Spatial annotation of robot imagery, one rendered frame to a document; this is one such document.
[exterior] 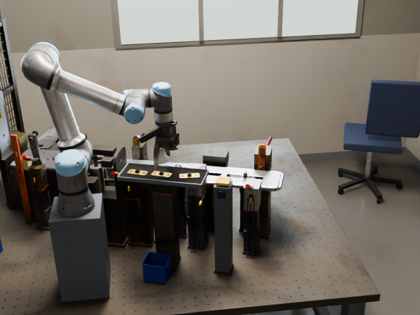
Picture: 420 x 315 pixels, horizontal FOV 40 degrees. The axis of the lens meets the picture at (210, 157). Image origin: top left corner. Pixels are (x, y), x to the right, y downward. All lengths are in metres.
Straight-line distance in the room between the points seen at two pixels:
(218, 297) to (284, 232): 0.59
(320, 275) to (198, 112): 2.45
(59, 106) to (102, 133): 2.50
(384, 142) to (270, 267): 2.08
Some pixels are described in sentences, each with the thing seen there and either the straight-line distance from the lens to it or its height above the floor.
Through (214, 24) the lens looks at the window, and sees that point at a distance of 4.57.
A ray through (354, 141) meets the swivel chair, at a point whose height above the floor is 0.47.
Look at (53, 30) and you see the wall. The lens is 4.60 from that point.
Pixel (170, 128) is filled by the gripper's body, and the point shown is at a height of 1.39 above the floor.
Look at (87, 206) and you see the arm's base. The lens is 2.38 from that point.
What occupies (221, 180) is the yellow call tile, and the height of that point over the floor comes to 1.16.
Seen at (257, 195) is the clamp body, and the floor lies 1.02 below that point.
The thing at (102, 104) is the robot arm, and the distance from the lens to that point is 2.18.
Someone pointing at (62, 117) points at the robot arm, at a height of 1.46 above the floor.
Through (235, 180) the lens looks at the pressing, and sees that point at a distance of 2.74.
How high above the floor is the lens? 2.32
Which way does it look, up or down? 26 degrees down
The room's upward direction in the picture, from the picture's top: 1 degrees counter-clockwise
